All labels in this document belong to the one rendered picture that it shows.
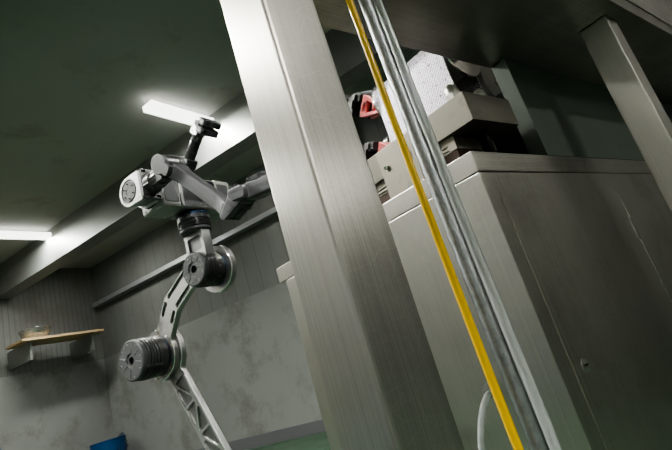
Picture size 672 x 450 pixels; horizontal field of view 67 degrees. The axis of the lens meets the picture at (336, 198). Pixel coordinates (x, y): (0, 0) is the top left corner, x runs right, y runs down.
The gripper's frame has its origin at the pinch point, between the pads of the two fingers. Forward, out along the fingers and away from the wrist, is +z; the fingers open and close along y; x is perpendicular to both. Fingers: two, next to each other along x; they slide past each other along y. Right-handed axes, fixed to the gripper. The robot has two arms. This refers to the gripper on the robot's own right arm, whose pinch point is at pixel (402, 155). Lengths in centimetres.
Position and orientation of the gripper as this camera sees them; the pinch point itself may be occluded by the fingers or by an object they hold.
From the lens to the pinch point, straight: 134.1
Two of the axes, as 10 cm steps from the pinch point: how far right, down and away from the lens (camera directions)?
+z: 6.5, 0.7, -7.5
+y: -7.6, 0.3, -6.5
